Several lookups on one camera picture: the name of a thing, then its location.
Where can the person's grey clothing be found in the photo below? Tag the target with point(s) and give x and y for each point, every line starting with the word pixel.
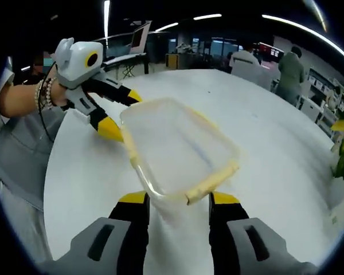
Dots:
pixel 20 149

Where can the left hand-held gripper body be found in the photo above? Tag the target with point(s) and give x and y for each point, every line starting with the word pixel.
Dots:
pixel 80 63

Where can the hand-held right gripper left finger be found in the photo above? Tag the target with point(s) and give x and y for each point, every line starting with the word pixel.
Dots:
pixel 123 235

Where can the folding side table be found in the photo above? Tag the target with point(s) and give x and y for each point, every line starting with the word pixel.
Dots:
pixel 126 58

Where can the curved ceiling light strip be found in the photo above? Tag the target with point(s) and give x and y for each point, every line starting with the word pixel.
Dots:
pixel 306 28

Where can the person's left hand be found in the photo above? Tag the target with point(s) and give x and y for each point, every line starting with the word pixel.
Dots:
pixel 59 96

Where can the large monitor screen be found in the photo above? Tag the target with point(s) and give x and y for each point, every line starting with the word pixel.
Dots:
pixel 139 38

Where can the white storage shelving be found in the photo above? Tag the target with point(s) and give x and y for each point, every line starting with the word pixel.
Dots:
pixel 321 94

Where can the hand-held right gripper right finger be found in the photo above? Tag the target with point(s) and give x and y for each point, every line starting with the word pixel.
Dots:
pixel 226 229

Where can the red wall screen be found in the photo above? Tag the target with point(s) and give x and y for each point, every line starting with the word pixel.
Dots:
pixel 271 51

